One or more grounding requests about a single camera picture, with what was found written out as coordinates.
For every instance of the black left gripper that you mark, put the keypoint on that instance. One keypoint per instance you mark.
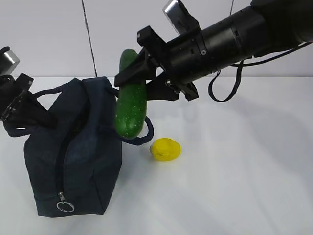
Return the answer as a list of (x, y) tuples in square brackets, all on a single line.
[(19, 107)]

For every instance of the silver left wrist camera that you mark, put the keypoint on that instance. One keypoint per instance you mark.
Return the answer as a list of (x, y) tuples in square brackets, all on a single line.
[(8, 61)]

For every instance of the navy blue lunch bag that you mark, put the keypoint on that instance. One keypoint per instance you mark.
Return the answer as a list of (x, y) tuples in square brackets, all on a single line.
[(74, 167)]

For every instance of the yellow lemon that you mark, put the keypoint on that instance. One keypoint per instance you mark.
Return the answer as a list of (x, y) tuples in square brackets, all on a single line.
[(165, 149)]

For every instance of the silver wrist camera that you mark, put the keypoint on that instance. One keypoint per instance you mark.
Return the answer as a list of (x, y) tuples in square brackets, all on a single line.
[(179, 17), (8, 61)]

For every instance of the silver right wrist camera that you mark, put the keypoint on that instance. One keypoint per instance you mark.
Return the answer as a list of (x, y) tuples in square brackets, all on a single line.
[(179, 17)]

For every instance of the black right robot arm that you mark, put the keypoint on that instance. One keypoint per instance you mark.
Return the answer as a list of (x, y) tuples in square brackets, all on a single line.
[(262, 28)]

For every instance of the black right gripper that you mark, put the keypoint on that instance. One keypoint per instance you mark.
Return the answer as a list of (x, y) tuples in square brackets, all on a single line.
[(180, 59)]

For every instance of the green cucumber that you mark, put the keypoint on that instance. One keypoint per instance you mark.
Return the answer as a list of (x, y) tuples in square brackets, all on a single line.
[(131, 108)]

